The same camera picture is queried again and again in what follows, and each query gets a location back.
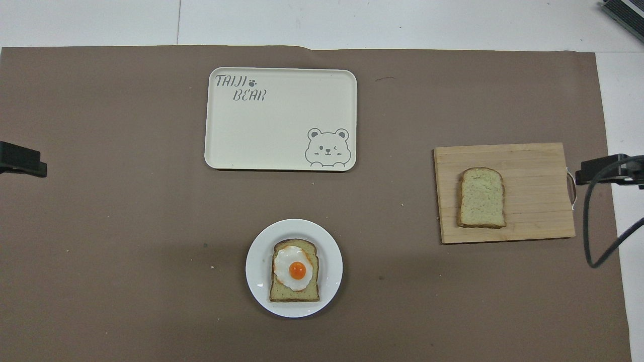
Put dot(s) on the white round plate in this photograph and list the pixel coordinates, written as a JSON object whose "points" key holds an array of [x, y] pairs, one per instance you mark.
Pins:
{"points": [[257, 271]]}

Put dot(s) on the cream tray with bear print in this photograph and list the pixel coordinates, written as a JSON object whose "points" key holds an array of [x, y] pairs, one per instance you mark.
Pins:
{"points": [[271, 125]]}

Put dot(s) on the fried egg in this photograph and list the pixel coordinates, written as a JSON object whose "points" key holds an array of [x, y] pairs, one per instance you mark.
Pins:
{"points": [[297, 270]]}

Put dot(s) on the bread slice under egg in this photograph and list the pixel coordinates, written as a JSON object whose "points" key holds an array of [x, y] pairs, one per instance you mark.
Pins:
{"points": [[294, 296]]}

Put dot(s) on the plain bread slice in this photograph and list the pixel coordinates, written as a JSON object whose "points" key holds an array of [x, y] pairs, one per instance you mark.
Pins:
{"points": [[482, 198]]}

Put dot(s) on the wooden cutting board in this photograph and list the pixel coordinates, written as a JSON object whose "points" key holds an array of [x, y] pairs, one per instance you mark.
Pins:
{"points": [[533, 186]]}

